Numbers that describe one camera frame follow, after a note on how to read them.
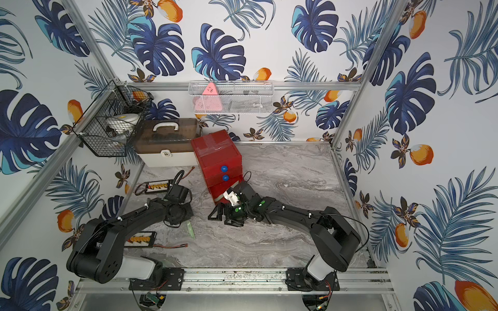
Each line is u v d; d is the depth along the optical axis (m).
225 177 0.91
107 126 0.85
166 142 0.97
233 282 0.75
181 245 0.83
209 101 0.90
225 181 0.92
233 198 0.77
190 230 0.88
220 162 0.87
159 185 1.00
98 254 0.43
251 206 0.65
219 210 0.70
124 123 0.80
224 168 0.86
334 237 0.44
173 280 0.76
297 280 0.74
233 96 1.01
